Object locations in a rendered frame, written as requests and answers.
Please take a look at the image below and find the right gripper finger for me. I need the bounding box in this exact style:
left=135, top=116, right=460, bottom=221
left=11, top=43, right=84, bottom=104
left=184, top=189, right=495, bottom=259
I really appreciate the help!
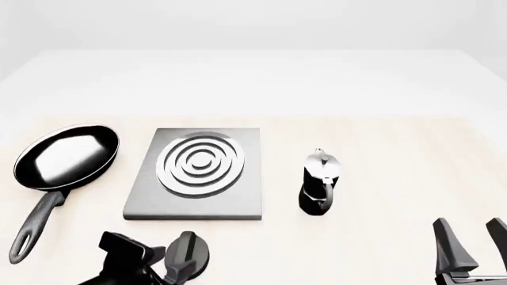
left=432, top=217, right=479, bottom=279
left=486, top=217, right=507, bottom=260

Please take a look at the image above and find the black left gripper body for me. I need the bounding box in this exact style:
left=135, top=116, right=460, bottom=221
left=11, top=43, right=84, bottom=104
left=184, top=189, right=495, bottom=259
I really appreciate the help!
left=143, top=245, right=170, bottom=279

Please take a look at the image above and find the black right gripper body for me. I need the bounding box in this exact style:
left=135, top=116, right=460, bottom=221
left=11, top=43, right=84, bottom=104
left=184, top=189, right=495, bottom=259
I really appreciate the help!
left=433, top=266, right=507, bottom=285

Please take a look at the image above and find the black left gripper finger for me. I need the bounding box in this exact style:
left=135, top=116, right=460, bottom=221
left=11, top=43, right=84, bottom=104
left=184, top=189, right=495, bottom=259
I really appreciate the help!
left=162, top=260, right=197, bottom=285

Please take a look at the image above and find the round black stove knob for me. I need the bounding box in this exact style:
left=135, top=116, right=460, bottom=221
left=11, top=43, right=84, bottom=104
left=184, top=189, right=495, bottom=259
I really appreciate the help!
left=165, top=230, right=212, bottom=280

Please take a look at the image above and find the flat stove plate with rings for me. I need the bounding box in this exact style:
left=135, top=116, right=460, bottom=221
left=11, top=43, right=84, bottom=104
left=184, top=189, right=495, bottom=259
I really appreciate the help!
left=123, top=127, right=263, bottom=222

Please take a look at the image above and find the black frying pan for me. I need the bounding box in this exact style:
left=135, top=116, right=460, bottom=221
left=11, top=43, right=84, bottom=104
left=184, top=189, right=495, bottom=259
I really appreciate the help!
left=8, top=123, right=120, bottom=265

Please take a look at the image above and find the black and silver moka pot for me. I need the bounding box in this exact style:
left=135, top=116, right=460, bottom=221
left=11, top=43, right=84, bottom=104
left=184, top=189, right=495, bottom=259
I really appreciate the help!
left=298, top=147, right=343, bottom=217

